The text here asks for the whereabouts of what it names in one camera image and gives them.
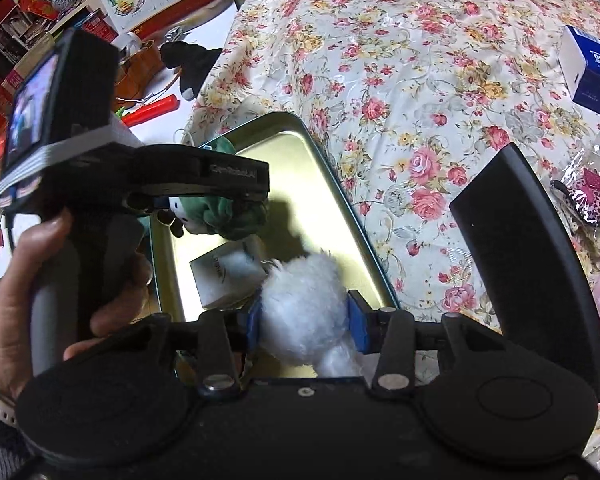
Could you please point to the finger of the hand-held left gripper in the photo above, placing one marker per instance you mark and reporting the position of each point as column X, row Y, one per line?
column 147, row 204

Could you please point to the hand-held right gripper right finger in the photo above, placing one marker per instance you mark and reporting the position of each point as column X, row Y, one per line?
column 358, row 325

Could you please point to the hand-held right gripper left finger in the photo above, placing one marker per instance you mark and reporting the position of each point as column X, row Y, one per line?
column 253, row 322

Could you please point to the white fluffy plush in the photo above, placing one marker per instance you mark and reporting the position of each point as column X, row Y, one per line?
column 305, row 305

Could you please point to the green plush toy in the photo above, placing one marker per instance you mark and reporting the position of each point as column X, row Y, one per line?
column 230, row 220

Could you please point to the green metal tin tray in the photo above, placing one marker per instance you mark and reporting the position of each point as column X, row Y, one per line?
column 295, row 165

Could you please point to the person's left hand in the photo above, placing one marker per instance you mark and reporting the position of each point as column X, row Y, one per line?
column 10, row 320

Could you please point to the red marker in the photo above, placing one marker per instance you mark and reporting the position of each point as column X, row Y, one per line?
column 152, row 109

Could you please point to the wooden tape dispenser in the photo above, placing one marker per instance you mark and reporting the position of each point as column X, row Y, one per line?
column 140, row 67

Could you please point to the red can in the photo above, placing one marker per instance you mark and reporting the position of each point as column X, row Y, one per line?
column 97, row 27

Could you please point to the black sock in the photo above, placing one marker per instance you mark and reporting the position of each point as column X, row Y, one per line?
column 190, row 62

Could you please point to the black tin lid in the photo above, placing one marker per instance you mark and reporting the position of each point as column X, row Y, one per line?
column 525, row 270

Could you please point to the red leopard hair bow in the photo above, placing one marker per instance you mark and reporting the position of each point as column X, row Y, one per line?
column 590, row 200

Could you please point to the floral bedspread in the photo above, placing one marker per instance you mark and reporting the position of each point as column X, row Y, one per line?
column 405, row 60

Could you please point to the blue tissue box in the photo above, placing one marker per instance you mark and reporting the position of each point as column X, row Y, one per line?
column 595, row 75

